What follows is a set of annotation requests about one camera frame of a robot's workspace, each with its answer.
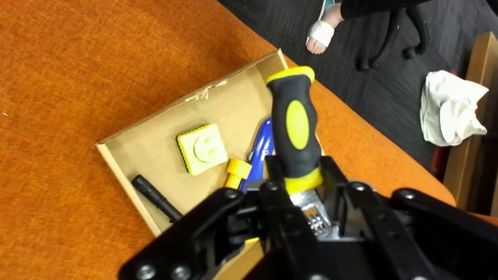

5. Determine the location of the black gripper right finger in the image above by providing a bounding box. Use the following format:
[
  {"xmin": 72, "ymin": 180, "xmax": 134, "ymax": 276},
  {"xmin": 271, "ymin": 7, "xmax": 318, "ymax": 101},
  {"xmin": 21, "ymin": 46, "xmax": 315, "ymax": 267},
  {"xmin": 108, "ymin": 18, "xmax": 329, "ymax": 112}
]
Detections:
[{"xmin": 319, "ymin": 154, "xmax": 498, "ymax": 280}]

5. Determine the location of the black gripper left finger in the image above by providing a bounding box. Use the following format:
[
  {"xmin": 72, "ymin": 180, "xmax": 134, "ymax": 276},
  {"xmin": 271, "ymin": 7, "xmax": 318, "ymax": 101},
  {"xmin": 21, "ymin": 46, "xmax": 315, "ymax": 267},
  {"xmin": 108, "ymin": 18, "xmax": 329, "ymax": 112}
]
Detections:
[{"xmin": 119, "ymin": 154, "xmax": 327, "ymax": 280}]

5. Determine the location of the wrench with yellow black handle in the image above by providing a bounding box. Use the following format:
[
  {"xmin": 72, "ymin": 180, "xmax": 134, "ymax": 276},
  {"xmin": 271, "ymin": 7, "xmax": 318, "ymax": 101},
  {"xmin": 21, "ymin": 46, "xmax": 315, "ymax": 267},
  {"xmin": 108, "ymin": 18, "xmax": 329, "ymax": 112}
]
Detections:
[{"xmin": 265, "ymin": 65, "xmax": 335, "ymax": 238}]

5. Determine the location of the black stick tool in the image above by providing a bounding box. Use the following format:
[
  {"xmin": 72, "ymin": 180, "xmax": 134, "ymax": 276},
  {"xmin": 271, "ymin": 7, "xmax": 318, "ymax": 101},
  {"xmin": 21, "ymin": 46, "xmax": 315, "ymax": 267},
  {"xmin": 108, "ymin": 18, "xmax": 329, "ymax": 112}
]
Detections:
[{"xmin": 131, "ymin": 174, "xmax": 184, "ymax": 224}]

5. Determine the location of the open cardboard box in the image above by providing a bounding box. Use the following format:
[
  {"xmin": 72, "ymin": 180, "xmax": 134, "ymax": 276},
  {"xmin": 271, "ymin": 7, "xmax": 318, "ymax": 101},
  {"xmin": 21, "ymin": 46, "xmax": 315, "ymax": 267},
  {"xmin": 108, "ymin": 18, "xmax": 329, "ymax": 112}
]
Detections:
[{"xmin": 95, "ymin": 48, "xmax": 324, "ymax": 280}]

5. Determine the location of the blue yellow tool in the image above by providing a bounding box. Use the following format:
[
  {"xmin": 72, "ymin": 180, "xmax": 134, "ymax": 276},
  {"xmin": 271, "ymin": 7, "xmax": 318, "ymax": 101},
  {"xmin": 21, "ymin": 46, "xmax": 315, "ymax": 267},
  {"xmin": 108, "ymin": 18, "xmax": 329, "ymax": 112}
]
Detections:
[{"xmin": 245, "ymin": 116, "xmax": 277, "ymax": 192}]

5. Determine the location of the orange fabric couch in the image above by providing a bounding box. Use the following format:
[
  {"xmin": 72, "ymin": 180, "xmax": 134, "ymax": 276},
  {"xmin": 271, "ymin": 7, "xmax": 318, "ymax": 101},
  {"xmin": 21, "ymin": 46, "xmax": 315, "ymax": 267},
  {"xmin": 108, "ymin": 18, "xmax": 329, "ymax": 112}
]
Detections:
[{"xmin": 0, "ymin": 0, "xmax": 458, "ymax": 280}]

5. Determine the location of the yellow plastic cylinder piece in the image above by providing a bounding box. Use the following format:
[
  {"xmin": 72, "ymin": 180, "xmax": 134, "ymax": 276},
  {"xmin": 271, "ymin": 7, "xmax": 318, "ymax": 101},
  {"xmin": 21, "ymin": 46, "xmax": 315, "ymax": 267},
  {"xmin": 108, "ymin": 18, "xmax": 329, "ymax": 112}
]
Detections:
[{"xmin": 223, "ymin": 157, "xmax": 254, "ymax": 191}]

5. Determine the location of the yellow square smiley block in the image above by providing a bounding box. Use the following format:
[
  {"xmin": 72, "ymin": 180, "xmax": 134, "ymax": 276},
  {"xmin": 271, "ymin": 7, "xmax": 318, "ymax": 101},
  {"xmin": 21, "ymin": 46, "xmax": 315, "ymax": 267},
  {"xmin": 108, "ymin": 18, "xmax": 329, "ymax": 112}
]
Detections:
[{"xmin": 175, "ymin": 121, "xmax": 231, "ymax": 177}]

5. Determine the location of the wooden panel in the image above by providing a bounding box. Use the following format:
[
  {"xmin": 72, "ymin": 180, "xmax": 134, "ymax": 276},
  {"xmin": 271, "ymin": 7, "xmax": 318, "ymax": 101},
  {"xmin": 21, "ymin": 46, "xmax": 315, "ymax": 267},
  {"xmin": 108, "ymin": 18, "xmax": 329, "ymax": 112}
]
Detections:
[{"xmin": 442, "ymin": 29, "xmax": 498, "ymax": 216}]

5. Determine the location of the white crumpled cloth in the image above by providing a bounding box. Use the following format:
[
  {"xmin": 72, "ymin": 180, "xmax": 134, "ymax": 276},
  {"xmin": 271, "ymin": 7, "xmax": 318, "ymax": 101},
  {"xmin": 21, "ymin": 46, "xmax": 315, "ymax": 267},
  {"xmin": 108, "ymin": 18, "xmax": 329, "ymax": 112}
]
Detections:
[{"xmin": 419, "ymin": 68, "xmax": 491, "ymax": 147}]

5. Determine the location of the black swivel chair base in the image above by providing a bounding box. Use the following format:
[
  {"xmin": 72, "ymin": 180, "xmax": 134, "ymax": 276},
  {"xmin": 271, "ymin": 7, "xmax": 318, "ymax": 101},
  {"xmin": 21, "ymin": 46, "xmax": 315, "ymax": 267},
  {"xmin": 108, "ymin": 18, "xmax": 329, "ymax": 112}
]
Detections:
[{"xmin": 355, "ymin": 0, "xmax": 433, "ymax": 73}]

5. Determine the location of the person's foot in white sock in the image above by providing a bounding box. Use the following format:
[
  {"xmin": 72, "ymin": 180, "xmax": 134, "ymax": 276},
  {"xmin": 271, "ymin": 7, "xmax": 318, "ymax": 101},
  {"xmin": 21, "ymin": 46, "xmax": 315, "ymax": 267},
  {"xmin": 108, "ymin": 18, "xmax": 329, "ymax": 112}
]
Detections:
[{"xmin": 304, "ymin": 3, "xmax": 346, "ymax": 56}]

